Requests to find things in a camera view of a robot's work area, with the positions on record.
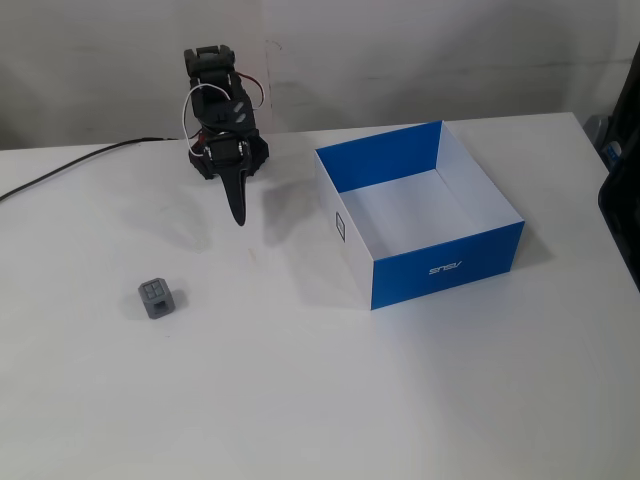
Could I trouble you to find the small gray block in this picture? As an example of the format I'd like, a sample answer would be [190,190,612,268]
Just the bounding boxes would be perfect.
[137,276,179,320]

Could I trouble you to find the black power cable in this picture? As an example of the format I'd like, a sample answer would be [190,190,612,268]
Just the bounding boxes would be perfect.
[0,136,179,202]

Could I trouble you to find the blue and white cardboard box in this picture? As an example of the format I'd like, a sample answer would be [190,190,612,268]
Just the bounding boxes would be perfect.
[314,119,526,312]

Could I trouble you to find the red servo wire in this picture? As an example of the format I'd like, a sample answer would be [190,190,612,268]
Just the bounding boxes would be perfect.
[235,71,267,110]

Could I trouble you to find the gray plastic item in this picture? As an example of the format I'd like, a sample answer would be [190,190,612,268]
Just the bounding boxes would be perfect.
[583,113,624,172]

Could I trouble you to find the black robot arm with base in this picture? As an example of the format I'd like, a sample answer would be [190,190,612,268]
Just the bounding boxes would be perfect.
[182,43,271,181]

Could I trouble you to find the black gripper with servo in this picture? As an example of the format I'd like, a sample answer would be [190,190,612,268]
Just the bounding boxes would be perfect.
[203,132,252,228]

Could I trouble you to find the white servo wire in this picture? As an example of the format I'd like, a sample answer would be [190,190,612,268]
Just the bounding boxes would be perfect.
[180,83,236,147]

